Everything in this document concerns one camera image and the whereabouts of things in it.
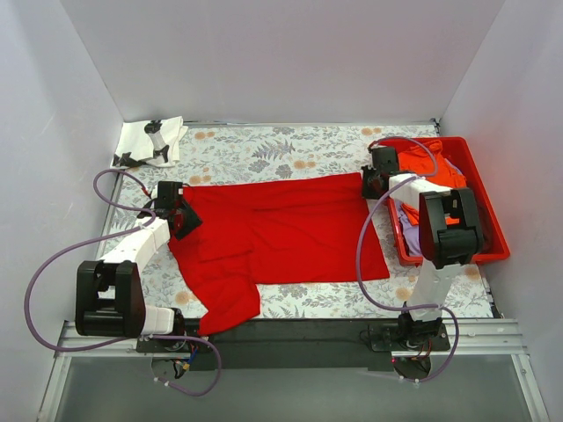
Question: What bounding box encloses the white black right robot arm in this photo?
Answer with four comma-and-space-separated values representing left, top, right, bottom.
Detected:
362, 165, 484, 350

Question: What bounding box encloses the white black printed t shirt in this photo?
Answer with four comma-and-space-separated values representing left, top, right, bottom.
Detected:
111, 116, 187, 169

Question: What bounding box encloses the lavender t shirt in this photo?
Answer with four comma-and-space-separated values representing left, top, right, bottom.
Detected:
395, 157, 467, 257

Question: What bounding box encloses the red t shirt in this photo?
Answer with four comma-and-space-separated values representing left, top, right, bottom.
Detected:
169, 173, 390, 336

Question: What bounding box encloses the orange t shirt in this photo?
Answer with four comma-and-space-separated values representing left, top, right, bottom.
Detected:
395, 139, 467, 225

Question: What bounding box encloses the dark maroon t shirt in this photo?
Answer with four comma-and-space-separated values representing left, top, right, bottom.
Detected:
468, 184, 494, 263

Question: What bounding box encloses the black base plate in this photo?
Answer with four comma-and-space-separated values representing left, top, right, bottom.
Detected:
135, 318, 450, 373

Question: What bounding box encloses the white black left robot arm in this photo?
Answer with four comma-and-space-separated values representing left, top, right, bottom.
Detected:
75, 200, 202, 352

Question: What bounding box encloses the floral table cloth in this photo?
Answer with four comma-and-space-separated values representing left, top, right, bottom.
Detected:
103, 124, 493, 318

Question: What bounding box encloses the aluminium frame rail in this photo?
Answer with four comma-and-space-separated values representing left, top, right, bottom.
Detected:
38, 318, 548, 421

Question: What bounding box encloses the red plastic bin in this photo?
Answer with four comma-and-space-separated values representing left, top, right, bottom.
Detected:
387, 136, 510, 266

